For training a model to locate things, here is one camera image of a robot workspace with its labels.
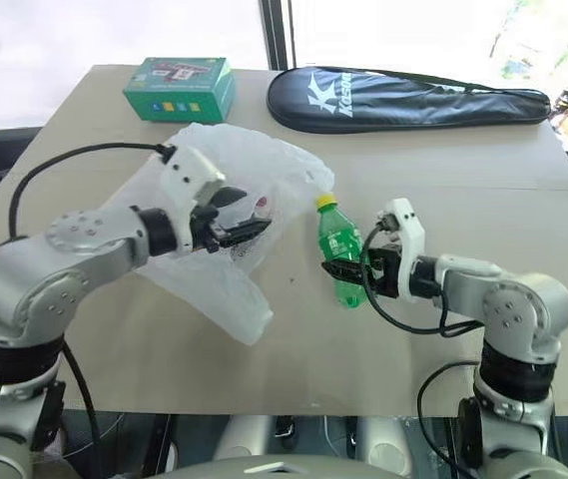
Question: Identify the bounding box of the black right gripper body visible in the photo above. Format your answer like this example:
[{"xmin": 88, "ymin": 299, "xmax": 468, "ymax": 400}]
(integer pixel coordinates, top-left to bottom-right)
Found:
[{"xmin": 362, "ymin": 242, "xmax": 405, "ymax": 301}]

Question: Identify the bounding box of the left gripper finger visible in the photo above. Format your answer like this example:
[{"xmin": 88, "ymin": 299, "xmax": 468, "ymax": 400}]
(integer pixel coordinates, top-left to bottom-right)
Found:
[
  {"xmin": 211, "ymin": 187, "xmax": 251, "ymax": 211},
  {"xmin": 220, "ymin": 217, "xmax": 273, "ymax": 249}
]

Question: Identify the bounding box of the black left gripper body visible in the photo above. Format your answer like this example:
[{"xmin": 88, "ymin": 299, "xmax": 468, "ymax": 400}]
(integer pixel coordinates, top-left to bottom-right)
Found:
[{"xmin": 188, "ymin": 203, "xmax": 231, "ymax": 254}]

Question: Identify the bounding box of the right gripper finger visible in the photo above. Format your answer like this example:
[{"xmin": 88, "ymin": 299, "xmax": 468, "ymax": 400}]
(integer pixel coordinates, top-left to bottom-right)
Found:
[{"xmin": 320, "ymin": 258, "xmax": 367, "ymax": 286}]

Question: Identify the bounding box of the green plastic soda bottle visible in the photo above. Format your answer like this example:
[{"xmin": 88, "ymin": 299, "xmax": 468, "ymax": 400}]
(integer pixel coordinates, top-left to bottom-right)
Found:
[{"xmin": 315, "ymin": 193, "xmax": 368, "ymax": 309}]

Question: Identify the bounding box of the translucent white plastic bag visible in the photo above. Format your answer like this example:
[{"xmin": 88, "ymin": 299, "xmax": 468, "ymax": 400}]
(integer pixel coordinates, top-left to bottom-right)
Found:
[{"xmin": 133, "ymin": 121, "xmax": 335, "ymax": 346}]

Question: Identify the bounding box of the black racket cover bag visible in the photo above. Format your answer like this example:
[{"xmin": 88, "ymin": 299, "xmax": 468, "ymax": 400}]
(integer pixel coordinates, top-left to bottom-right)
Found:
[{"xmin": 266, "ymin": 66, "xmax": 552, "ymax": 135}]

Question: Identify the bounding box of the green cardboard box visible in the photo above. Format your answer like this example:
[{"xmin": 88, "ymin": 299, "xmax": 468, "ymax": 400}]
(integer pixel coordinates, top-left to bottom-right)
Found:
[{"xmin": 122, "ymin": 56, "xmax": 238, "ymax": 123}]

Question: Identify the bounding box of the grey rounded robot leg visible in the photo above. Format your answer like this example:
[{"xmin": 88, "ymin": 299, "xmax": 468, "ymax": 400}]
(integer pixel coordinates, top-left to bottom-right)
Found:
[
  {"xmin": 212, "ymin": 415, "xmax": 285, "ymax": 461},
  {"xmin": 355, "ymin": 416, "xmax": 415, "ymax": 476}
]

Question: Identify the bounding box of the silver robot torso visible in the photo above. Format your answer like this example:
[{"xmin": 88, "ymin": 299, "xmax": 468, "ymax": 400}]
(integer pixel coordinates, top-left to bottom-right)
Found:
[{"xmin": 141, "ymin": 450, "xmax": 442, "ymax": 479}]

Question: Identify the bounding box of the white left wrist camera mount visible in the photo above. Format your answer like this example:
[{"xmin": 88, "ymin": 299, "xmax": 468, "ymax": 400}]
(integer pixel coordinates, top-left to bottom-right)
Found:
[{"xmin": 156, "ymin": 144, "xmax": 228, "ymax": 253}]

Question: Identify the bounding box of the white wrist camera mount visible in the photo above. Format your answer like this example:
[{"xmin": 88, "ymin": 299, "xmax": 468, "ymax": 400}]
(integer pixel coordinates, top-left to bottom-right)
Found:
[
  {"xmin": 381, "ymin": 198, "xmax": 427, "ymax": 303},
  {"xmin": 156, "ymin": 144, "xmax": 228, "ymax": 253}
]

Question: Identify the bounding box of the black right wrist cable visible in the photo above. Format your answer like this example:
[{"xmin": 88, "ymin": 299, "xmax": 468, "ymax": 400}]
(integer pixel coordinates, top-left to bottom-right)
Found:
[{"xmin": 360, "ymin": 212, "xmax": 485, "ymax": 336}]

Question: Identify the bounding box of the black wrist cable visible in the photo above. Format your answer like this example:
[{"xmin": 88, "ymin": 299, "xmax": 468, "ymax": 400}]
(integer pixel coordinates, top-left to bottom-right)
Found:
[
  {"xmin": 360, "ymin": 212, "xmax": 485, "ymax": 336},
  {"xmin": 8, "ymin": 142, "xmax": 176, "ymax": 239}
]

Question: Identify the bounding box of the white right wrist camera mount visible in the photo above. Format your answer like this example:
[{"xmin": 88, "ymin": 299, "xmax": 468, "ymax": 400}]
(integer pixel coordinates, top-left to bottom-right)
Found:
[{"xmin": 381, "ymin": 198, "xmax": 427, "ymax": 303}]

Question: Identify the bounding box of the black right torso cable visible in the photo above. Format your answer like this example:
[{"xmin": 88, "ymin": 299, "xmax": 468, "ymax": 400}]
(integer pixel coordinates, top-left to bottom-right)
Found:
[{"xmin": 416, "ymin": 359, "xmax": 482, "ymax": 468}]

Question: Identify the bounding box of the black torso cable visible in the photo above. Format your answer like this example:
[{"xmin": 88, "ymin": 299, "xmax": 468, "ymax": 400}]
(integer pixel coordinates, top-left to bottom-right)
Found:
[
  {"xmin": 416, "ymin": 359, "xmax": 482, "ymax": 468},
  {"xmin": 61, "ymin": 342, "xmax": 104, "ymax": 475}
]

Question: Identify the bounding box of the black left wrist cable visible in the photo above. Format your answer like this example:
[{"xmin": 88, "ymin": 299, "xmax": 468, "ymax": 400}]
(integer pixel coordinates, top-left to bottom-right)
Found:
[{"xmin": 8, "ymin": 142, "xmax": 176, "ymax": 239}]

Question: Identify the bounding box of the dark window frame post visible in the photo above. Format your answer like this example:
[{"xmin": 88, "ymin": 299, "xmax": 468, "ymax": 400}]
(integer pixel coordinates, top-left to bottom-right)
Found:
[{"xmin": 258, "ymin": 0, "xmax": 300, "ymax": 72}]

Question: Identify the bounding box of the black left torso cable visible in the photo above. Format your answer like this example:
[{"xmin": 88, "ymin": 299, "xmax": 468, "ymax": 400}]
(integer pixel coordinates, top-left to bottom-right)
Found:
[{"xmin": 61, "ymin": 342, "xmax": 104, "ymax": 475}]

